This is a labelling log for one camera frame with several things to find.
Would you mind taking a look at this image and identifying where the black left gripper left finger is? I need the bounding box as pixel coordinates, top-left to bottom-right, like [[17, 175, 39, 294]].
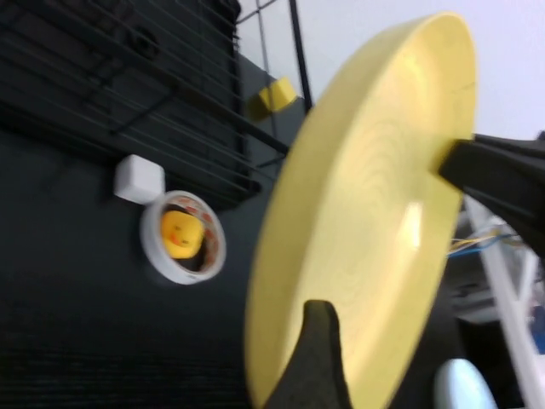
[[264, 299, 354, 409]]

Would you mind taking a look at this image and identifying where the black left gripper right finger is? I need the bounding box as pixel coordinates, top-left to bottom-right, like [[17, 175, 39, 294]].
[[437, 134, 545, 256]]

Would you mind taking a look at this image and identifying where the yellow round plate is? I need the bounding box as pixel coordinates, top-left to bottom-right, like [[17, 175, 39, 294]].
[[244, 11, 478, 409]]

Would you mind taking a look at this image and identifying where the white rounded device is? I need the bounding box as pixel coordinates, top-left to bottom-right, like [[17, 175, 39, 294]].
[[433, 359, 498, 409]]

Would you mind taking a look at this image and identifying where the yellow rubber duck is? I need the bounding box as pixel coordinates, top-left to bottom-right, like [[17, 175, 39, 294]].
[[160, 211, 204, 260]]

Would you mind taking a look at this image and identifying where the white double-sided tape roll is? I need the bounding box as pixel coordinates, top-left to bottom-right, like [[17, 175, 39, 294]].
[[141, 190, 227, 285]]

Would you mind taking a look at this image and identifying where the yellow foam cube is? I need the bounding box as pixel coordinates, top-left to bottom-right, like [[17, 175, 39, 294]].
[[248, 77, 298, 122]]

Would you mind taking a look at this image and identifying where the small white cube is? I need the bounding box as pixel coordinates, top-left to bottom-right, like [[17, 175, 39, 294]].
[[112, 155, 166, 205]]

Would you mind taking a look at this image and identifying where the coloured wire bundle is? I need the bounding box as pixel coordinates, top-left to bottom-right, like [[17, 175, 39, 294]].
[[445, 225, 523, 256]]

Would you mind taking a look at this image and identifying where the black wire dish rack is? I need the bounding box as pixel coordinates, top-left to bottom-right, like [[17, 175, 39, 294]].
[[0, 0, 314, 171], [0, 0, 263, 210]]

